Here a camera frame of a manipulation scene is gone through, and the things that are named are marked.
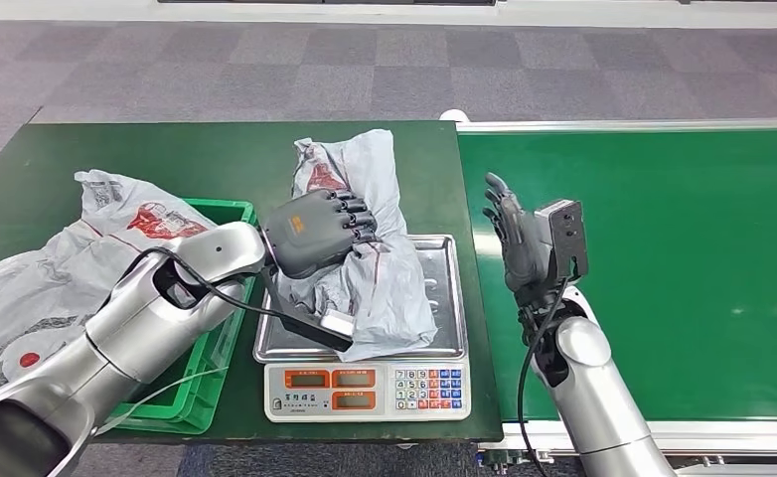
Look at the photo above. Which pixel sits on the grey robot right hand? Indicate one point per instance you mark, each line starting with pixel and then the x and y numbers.
pixel 523 250

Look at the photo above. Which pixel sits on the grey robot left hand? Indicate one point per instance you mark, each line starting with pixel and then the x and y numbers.
pixel 309 234

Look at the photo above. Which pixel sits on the small grey courier package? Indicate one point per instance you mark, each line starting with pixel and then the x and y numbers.
pixel 382 289

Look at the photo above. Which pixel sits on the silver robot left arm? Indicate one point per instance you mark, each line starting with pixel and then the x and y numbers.
pixel 132 329

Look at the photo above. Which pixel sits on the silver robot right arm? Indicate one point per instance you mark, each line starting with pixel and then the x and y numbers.
pixel 599 401

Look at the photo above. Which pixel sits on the white round conveyor end cap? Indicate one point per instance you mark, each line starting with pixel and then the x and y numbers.
pixel 454 116

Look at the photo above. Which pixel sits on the green conveyor belt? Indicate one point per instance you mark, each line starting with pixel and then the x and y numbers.
pixel 691 263

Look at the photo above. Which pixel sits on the large grey courier package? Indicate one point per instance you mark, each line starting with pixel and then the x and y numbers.
pixel 39 289

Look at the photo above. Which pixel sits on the white electronic scale steel tray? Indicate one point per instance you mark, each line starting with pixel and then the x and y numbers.
pixel 362 392

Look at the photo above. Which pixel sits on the green plastic crate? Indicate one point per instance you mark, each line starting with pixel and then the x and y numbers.
pixel 204 375

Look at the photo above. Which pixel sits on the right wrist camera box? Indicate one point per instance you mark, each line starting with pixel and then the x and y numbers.
pixel 566 234

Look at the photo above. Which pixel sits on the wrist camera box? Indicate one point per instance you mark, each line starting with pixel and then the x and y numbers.
pixel 316 329
pixel 566 234

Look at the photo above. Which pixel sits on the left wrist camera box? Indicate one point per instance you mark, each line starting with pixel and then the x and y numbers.
pixel 316 329

